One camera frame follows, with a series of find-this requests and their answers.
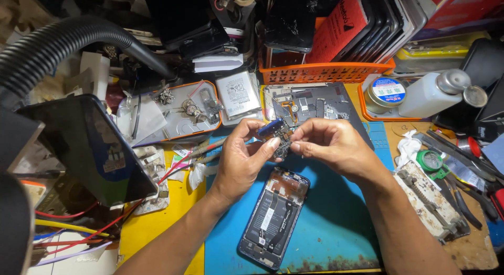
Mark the round solder paste tin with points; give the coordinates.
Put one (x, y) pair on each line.
(384, 94)

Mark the yellow mat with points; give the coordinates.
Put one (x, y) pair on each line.
(157, 227)

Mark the opened blue phone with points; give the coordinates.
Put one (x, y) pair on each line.
(273, 220)

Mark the orange flat tray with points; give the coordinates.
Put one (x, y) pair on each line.
(366, 109)

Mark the green tape roll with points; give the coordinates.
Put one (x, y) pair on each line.
(429, 160)

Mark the person's left hand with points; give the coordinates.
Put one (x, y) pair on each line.
(236, 164)

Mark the row of black phone screens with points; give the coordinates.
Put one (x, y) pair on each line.
(386, 26)

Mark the red cardboard box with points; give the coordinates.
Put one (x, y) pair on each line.
(338, 26)

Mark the stained metal board holder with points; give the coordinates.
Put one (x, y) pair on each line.
(427, 200)

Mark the white crumpled tissue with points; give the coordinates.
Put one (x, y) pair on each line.
(407, 147)

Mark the orange plastic basket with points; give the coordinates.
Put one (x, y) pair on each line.
(326, 73)

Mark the dark phone middle frame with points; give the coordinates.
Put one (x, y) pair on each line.
(319, 103)

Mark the white solvent bottle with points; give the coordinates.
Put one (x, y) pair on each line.
(429, 93)

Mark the blue repair mat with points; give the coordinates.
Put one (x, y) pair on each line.
(338, 227)

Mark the phone motherboard with blue camera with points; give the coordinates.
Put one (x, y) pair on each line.
(280, 137)

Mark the black phone screen panel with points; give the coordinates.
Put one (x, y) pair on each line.
(94, 149)

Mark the red multimeter probe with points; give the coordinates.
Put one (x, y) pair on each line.
(185, 158)

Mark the metal tweezers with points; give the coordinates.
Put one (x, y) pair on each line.
(460, 156)

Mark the yellow plastic container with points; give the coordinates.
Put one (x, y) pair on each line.
(433, 52)

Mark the person's right hand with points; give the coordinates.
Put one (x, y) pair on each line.
(342, 149)

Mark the round metal cap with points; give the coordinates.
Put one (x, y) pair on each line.
(475, 96)

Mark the cracked black phone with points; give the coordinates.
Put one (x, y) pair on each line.
(289, 23)

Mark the orange-rimmed grey parts tray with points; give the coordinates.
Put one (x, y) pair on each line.
(173, 117)

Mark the white phone battery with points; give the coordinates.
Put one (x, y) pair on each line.
(238, 94)

